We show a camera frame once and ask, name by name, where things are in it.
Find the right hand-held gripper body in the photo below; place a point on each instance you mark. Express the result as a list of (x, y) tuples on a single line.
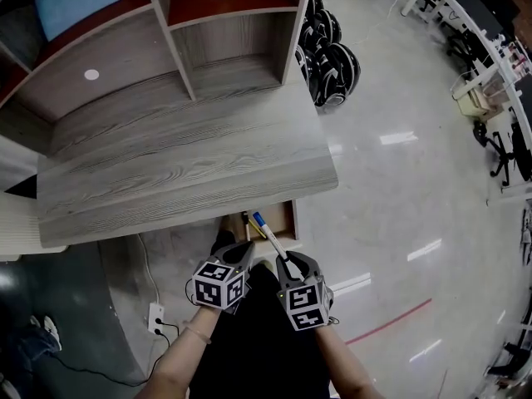
[(305, 306)]

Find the person's black clothing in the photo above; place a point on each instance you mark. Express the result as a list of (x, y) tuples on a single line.
[(257, 347)]

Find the white ribbed chair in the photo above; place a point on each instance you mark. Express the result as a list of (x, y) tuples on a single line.
[(21, 231)]

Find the light blue board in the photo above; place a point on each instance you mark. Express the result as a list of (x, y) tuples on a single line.
[(79, 2)]

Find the person's right forearm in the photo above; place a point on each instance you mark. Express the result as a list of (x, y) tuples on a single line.
[(345, 368)]

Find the black and white marker pen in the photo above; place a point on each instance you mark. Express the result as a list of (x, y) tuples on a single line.
[(246, 225)]

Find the black desk divider panel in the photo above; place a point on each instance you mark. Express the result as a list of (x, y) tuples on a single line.
[(474, 6)]

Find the wooden drawer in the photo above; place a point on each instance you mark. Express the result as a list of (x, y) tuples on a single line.
[(280, 218)]

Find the blue capped marker pen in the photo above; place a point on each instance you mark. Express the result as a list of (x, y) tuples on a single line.
[(268, 233)]

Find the person's left forearm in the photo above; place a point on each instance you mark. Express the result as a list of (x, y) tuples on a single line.
[(174, 364)]

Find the black office chair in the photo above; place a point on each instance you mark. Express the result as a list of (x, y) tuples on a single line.
[(463, 46), (505, 156)]

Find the long white office desk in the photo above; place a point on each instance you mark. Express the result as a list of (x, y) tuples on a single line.
[(494, 56)]

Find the beige storage box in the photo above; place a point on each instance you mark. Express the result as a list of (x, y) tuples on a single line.
[(478, 103)]

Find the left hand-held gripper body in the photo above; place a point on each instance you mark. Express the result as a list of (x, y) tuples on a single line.
[(216, 285)]

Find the grey wooden desk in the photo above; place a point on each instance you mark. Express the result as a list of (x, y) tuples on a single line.
[(187, 168)]

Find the black helmets pile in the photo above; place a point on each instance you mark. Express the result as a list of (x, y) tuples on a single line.
[(338, 71)]

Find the white round sticker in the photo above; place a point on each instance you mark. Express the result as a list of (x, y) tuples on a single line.
[(92, 74)]

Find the white power strip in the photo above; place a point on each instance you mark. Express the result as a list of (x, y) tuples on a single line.
[(156, 318)]

